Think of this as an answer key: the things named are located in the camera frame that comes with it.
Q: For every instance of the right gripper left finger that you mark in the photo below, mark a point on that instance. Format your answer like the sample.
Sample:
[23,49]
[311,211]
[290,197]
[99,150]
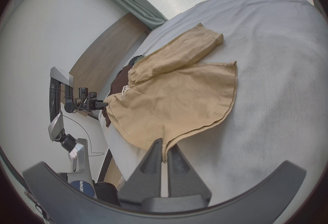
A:
[148,182]

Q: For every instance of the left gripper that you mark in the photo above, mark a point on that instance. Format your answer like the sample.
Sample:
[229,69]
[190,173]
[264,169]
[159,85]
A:
[91,105]

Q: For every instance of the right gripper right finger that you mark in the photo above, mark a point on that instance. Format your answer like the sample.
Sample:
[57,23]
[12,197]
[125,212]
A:
[184,182]

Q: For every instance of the tan shorts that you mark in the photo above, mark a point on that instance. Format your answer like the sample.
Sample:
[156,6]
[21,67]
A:
[179,94]

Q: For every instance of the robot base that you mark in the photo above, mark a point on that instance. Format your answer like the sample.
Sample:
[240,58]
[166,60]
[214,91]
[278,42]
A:
[83,166]

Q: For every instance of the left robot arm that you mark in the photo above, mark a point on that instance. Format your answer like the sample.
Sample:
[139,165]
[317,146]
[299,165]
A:
[54,99]

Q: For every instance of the brown garment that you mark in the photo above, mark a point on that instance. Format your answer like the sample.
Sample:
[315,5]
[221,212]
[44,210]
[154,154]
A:
[120,83]

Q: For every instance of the black garment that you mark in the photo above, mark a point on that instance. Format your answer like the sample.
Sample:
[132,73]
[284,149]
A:
[132,61]

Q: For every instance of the green garment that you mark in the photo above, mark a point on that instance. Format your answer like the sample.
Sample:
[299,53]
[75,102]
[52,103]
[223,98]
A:
[140,58]

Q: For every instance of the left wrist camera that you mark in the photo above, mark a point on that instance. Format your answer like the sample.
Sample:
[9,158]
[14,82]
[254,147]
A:
[92,94]

